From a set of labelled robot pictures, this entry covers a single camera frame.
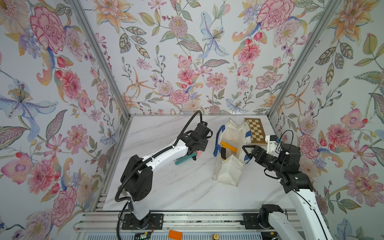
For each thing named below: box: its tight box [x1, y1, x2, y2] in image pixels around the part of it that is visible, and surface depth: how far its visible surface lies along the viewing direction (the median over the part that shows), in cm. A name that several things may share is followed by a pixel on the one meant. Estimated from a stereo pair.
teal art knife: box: [173, 153, 196, 165], surface depth 97 cm
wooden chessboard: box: [244, 118, 268, 146], surface depth 112 cm
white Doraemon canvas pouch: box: [212, 118, 252, 187], surface depth 87 cm
